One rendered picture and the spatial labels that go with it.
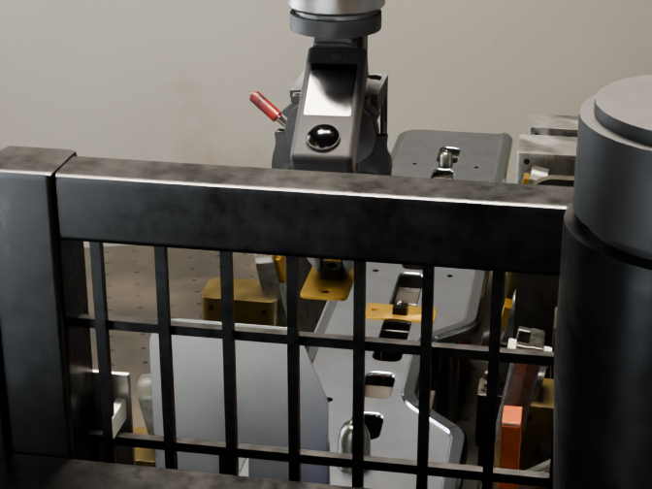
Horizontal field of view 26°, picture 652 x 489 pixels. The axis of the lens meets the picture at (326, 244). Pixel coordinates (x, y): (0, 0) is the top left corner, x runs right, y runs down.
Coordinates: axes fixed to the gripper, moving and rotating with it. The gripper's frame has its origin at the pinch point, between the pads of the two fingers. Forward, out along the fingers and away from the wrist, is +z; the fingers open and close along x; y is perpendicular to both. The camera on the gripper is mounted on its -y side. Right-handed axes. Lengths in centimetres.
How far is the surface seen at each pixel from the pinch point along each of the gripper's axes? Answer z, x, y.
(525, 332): 5.4, -15.9, 0.4
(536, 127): 20, -14, 102
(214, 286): 22, 21, 41
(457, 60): 59, 13, 288
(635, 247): -30, -20, -68
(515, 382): 8.6, -15.4, -2.4
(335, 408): 26.5, 3.5, 22.8
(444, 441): 26.6, -8.3, 18.2
